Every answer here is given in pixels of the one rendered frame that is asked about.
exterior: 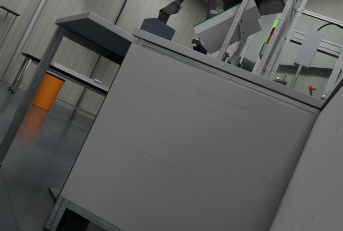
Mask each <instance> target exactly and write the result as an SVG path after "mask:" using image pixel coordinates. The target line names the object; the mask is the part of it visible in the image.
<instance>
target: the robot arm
mask: <svg viewBox="0 0 343 231"><path fill-rule="evenodd" d="M183 1H184V0H174V1H172V2H171V3H170V4H168V5H167V6H166V7H164V8H162V9H160V10H159V15H158V17H157V19H158V20H160V21H161V22H163V23H165V24H166V23H167V21H168V19H169V16H170V15H173V14H176V13H178V12H179V10H180V9H181V8H182V7H181V3H182V2H183ZM216 14H217V11H216V0H208V11H207V14H206V19H208V18H210V17H212V16H214V15H216ZM206 19H205V20H206ZM191 43H192V44H194V43H195V44H196V46H193V50H195V51H198V52H200V53H203V54H205V55H207V51H206V50H205V48H204V47H203V46H202V44H201V42H200V39H199V38H198V39H196V38H194V39H193V40H192V42H191Z"/></svg>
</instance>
